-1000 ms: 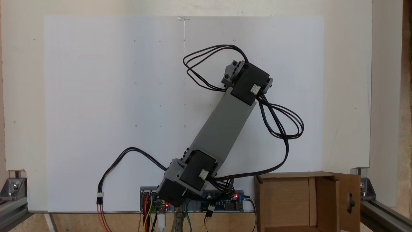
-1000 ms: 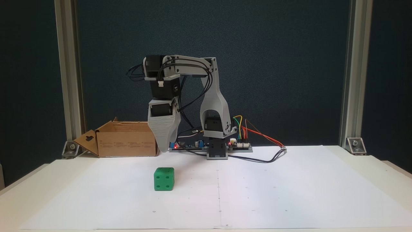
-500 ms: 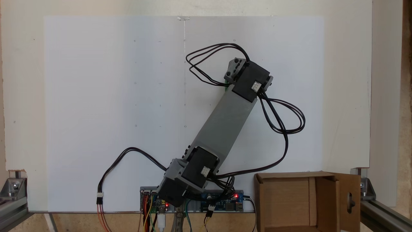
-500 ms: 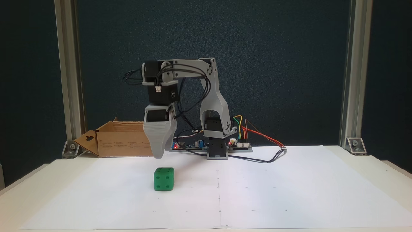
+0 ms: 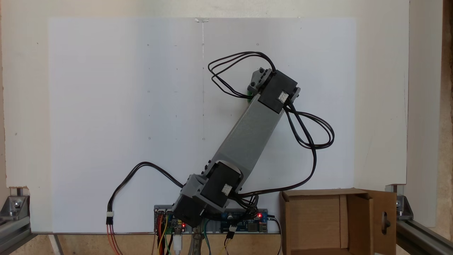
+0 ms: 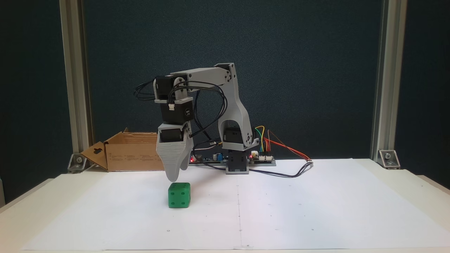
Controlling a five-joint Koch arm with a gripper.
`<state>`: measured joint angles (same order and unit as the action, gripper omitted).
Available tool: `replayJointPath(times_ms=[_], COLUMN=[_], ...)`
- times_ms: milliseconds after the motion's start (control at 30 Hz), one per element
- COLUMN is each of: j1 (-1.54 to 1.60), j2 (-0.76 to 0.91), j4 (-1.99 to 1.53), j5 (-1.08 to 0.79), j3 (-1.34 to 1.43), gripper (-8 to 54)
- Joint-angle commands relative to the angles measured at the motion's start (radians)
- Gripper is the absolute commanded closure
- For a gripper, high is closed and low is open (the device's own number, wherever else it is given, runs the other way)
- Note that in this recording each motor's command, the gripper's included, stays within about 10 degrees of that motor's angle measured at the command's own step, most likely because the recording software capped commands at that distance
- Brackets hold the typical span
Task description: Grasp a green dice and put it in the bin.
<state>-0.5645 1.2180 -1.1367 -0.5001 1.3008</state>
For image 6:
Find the metal corner bracket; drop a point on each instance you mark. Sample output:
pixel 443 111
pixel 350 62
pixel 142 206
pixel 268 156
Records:
pixel 78 163
pixel 388 159

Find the aluminium frame post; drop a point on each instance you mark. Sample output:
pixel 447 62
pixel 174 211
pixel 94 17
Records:
pixel 75 70
pixel 388 70

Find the circuit board with white connectors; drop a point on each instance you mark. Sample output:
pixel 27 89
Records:
pixel 262 159

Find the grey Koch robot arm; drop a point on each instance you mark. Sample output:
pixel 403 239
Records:
pixel 232 105

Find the green die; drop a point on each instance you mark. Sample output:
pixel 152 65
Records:
pixel 179 195

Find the blue circuit board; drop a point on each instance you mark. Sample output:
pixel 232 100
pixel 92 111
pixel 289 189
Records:
pixel 205 159

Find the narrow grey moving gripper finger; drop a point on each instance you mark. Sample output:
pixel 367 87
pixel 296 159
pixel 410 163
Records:
pixel 187 154

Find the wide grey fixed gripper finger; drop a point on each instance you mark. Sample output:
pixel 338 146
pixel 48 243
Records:
pixel 171 158

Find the brown cardboard box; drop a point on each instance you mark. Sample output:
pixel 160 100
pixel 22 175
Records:
pixel 133 154

